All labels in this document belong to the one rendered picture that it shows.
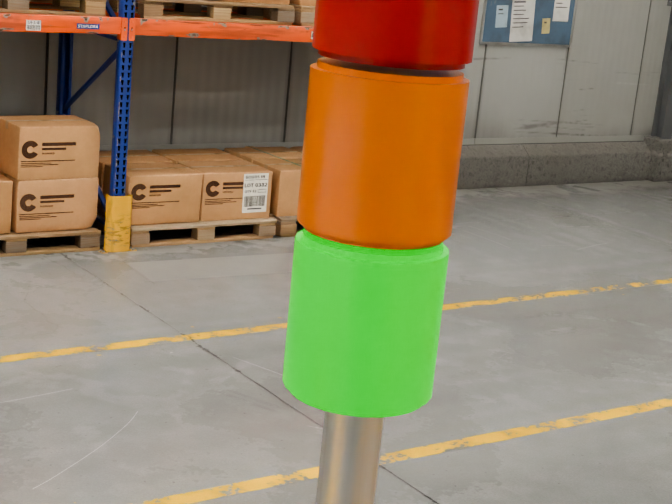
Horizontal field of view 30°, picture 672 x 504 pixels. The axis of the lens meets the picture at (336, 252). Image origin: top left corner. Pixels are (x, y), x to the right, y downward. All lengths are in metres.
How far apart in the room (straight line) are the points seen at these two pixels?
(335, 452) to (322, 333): 0.05
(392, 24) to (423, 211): 0.06
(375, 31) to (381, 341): 0.09
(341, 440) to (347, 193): 0.09
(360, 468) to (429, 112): 0.12
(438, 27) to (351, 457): 0.14
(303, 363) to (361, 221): 0.05
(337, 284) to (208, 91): 10.17
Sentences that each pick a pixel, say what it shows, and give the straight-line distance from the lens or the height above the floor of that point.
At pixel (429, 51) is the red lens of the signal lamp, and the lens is 0.37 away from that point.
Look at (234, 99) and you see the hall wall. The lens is 10.69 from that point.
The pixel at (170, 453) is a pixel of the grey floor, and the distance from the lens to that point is 5.67.
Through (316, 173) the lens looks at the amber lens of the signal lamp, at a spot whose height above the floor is 2.24.
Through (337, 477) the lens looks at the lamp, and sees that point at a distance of 0.42.
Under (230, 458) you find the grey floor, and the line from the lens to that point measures 5.65.
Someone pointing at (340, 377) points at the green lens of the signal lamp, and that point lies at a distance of 0.39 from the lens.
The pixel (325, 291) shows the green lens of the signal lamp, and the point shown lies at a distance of 0.39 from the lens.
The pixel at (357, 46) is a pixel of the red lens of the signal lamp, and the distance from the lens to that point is 0.37.
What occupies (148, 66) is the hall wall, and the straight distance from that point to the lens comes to 10.27.
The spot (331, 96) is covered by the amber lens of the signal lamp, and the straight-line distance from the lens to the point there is 0.38.
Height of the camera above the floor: 2.31
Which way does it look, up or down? 14 degrees down
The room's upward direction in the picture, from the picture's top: 6 degrees clockwise
